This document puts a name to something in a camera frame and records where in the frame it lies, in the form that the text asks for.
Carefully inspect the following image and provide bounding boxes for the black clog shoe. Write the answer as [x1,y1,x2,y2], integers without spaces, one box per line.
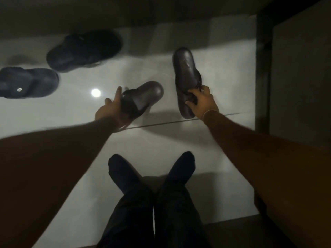
[0,66,59,99]
[46,29,123,73]

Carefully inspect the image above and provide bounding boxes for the person's right forearm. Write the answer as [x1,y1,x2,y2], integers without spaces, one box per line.
[203,110,331,248]

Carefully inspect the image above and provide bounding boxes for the person's right hand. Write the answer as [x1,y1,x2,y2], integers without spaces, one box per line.
[185,86,220,120]

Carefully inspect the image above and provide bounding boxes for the person's left hand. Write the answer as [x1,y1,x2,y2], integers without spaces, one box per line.
[95,86,130,129]

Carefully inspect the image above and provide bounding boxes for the dark trousers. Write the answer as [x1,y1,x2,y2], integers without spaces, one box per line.
[96,175,213,248]

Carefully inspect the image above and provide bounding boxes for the thin white wrist thread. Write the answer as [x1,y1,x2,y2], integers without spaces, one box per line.
[202,109,220,121]

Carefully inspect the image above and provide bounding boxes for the person's left forearm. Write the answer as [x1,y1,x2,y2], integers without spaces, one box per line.
[0,116,122,248]

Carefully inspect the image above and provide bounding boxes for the dark sock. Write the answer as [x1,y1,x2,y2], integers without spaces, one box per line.
[108,154,146,191]
[165,151,196,185]

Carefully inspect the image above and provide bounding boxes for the dark brown slipper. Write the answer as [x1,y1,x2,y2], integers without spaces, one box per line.
[114,81,164,132]
[172,47,202,120]

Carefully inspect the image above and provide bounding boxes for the dark wooden cabinet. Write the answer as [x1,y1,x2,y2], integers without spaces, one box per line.
[255,0,331,153]

